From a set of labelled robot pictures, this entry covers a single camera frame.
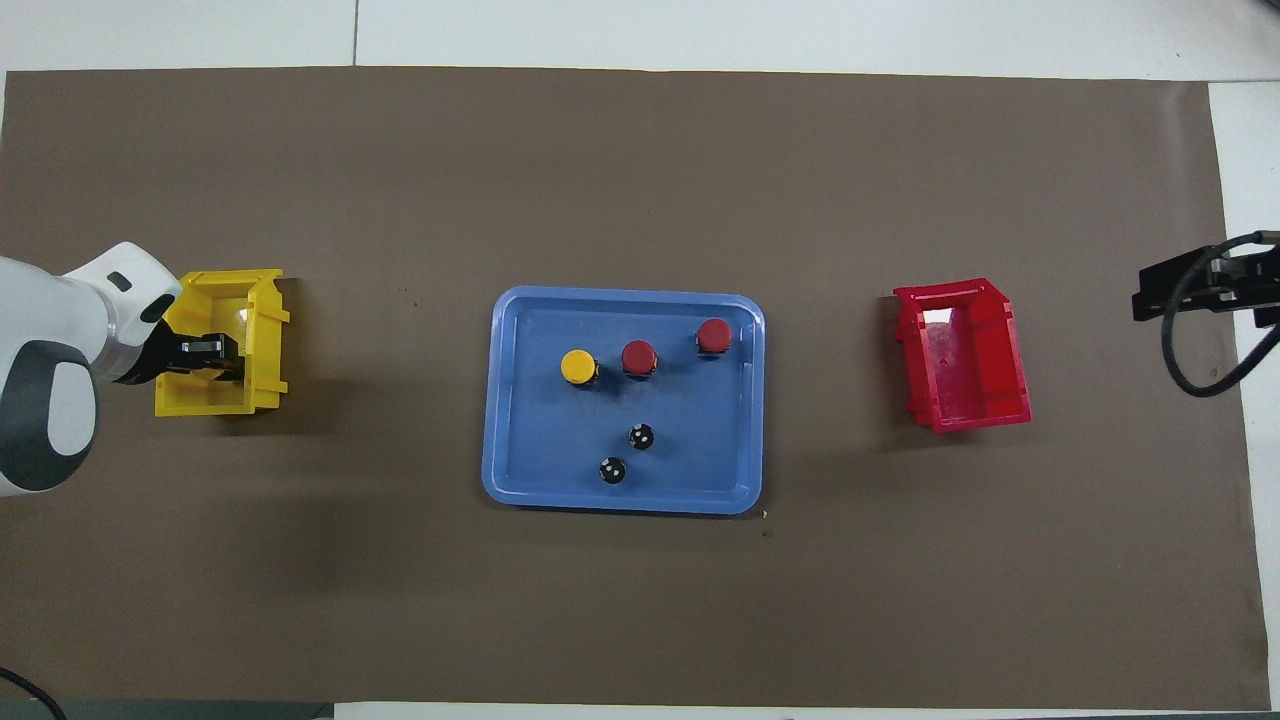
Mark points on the yellow push button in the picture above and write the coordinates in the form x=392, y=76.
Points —
x=577, y=366

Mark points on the blue plastic tray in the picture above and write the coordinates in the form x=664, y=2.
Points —
x=560, y=440

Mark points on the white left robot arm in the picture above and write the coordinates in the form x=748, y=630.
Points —
x=50, y=330

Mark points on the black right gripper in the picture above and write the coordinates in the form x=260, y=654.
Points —
x=1245, y=275

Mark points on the red plastic bin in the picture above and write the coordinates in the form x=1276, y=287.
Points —
x=975, y=370

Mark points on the red push button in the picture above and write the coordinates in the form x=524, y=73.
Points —
x=714, y=335
x=638, y=356

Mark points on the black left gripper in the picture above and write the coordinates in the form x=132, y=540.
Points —
x=162, y=358

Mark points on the black cylinder capacitor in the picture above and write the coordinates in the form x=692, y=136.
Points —
x=612, y=471
x=641, y=436

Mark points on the yellow plastic bin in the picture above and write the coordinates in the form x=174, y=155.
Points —
x=262, y=340

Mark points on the brown paper table mat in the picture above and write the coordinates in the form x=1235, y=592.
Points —
x=640, y=610

